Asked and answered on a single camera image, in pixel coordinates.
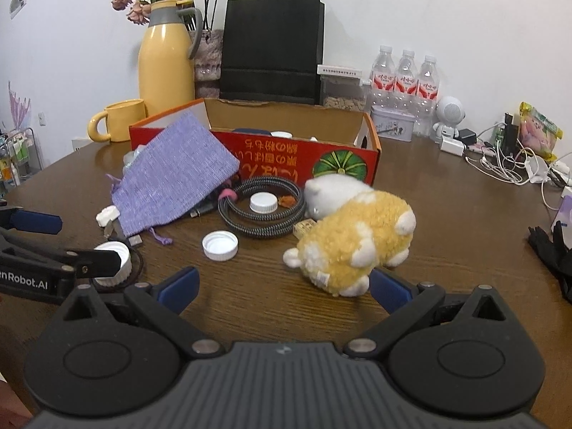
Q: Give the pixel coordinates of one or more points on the small green bottle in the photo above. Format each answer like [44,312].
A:
[500,137]

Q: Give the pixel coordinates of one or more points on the white power strip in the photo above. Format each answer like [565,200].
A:
[538,168]

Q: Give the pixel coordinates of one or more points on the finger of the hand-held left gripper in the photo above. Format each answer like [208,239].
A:
[100,261]
[35,222]

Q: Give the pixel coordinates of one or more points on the black glove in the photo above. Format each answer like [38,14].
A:
[554,254]

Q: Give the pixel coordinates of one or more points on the clear cotton swab box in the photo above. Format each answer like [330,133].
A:
[281,134]

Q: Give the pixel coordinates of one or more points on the white plastic cap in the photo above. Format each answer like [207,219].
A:
[263,202]

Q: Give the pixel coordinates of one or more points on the yellow thermos jug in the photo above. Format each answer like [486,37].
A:
[165,67]

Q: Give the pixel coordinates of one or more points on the yellow-green snack packet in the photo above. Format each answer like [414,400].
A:
[538,132]

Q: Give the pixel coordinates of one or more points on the pale green mesh pouf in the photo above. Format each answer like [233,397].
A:
[133,157]

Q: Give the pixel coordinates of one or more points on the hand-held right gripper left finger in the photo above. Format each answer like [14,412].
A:
[181,289]

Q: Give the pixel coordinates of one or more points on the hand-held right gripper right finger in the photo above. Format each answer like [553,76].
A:
[391,291]

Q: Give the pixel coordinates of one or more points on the white charger block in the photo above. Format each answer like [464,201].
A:
[452,146]

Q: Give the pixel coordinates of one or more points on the navy zip case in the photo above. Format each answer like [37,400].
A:
[250,131]

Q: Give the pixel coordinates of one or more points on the pink textured vase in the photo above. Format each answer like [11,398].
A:
[208,62]

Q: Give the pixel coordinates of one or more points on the purple tissue pack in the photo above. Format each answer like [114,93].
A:
[564,214]

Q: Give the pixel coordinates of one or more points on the purple cloth pouch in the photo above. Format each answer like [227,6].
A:
[174,174]

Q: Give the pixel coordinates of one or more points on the black paper bag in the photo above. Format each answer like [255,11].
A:
[272,44]

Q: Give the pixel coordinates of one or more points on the clear jar of seeds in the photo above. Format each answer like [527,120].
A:
[344,98]

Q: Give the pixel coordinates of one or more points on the yellow and white plush toy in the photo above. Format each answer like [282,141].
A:
[357,228]

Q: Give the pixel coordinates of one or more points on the small orange trinket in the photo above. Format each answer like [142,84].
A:
[287,200]

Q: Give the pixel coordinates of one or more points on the pale metal tin box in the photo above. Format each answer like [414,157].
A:
[393,125]

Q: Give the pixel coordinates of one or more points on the white plastic lid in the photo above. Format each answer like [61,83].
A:
[220,245]

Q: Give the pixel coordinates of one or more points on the purple wall sticker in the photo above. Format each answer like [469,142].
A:
[18,107]

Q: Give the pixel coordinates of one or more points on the small beige block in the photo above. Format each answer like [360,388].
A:
[304,228]

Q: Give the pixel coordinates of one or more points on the white robot toy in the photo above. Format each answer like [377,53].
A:
[449,111]

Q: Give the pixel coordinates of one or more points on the white ribbed bottle cap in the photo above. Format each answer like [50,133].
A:
[125,270]

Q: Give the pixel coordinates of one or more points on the clear water bottle red label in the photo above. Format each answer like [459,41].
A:
[383,76]
[428,84]
[405,79]

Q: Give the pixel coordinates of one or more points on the flat white carton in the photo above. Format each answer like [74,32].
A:
[339,71]

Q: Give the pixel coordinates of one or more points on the slim black device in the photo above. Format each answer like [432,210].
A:
[511,132]

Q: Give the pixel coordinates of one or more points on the red cardboard box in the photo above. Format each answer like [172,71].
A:
[277,156]

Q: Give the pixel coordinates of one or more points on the black charger block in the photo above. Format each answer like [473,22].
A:
[468,136]

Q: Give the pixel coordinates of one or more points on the yellow ceramic mug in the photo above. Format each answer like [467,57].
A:
[125,120]

